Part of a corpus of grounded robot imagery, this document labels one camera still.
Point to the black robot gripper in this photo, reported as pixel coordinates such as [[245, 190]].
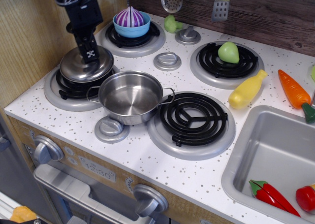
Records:
[[84, 17]]

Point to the steel pot lid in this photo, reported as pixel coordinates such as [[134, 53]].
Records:
[[73, 67]]

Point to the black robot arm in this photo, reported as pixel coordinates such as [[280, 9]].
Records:
[[84, 17]]

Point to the front left black burner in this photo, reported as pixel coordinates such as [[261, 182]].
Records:
[[71, 96]]

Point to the blue plastic bowl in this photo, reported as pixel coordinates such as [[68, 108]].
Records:
[[133, 32]]

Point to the purple striped toy onion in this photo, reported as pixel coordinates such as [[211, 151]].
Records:
[[130, 17]]

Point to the back left black burner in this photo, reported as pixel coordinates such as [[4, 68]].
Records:
[[126, 47]]

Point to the middle silver stovetop knob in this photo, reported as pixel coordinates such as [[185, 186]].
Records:
[[167, 61]]

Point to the silver stovetop knob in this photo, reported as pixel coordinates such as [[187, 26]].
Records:
[[188, 36], [167, 61], [110, 131]]

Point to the front silver stovetop knob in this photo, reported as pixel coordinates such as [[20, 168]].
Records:
[[110, 131]]

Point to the green toy broccoli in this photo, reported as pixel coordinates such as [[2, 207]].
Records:
[[171, 25]]

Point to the hanging round metal skimmer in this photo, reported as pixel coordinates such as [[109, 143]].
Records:
[[172, 6]]

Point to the back silver stovetop knob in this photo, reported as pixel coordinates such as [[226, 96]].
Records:
[[188, 36]]

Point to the left silver oven knob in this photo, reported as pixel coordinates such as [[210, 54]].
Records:
[[46, 150]]

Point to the silver oven knob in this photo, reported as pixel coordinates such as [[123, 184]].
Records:
[[46, 150], [148, 201]]

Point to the front right black burner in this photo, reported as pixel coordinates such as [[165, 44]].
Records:
[[192, 126]]

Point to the hanging metal slotted spatula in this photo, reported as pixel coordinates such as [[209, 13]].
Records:
[[220, 10]]

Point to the green toy pear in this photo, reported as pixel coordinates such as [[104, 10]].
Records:
[[229, 53]]

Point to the right silver oven knob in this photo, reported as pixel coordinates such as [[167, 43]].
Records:
[[148, 201]]

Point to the yellow toy squash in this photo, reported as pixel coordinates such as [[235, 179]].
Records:
[[246, 91]]

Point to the orange toy on floor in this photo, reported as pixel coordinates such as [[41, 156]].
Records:
[[22, 214]]

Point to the silver toy sink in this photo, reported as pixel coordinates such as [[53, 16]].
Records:
[[277, 147]]

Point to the orange toy carrot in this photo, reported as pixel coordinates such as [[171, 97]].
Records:
[[297, 96]]

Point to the red toy chili pepper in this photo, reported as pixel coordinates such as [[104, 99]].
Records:
[[265, 192]]

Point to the light green toy at edge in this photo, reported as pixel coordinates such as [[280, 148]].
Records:
[[312, 73]]

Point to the red toy tomato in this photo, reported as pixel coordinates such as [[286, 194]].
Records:
[[305, 197]]

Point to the silver oven door handle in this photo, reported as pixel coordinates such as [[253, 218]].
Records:
[[78, 192]]

